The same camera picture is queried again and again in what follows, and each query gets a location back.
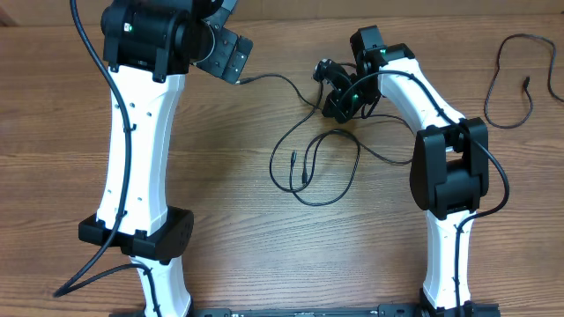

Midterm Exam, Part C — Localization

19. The black USB cable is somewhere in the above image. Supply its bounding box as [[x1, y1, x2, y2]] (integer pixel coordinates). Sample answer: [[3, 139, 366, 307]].
[[237, 72, 362, 207], [268, 61, 415, 194]]

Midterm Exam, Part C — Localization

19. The black thin cable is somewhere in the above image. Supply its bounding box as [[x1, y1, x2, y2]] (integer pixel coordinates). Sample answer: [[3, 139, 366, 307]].
[[483, 33, 564, 130]]

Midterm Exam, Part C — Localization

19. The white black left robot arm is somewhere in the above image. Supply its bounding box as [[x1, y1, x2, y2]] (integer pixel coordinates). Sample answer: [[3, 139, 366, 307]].
[[78, 1, 253, 316]]

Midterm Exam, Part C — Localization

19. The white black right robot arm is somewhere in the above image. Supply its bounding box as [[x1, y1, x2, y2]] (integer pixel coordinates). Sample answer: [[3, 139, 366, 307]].
[[313, 26, 501, 316]]

